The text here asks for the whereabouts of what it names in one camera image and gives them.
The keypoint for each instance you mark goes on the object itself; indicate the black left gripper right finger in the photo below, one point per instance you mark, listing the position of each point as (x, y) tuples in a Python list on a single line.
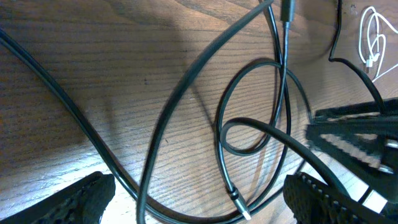
[(312, 201)]

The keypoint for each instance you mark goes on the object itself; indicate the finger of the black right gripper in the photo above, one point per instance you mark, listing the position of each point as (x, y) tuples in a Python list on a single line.
[(369, 153), (390, 108)]

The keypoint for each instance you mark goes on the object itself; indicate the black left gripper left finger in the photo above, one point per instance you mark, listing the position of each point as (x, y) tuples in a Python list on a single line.
[(81, 202)]

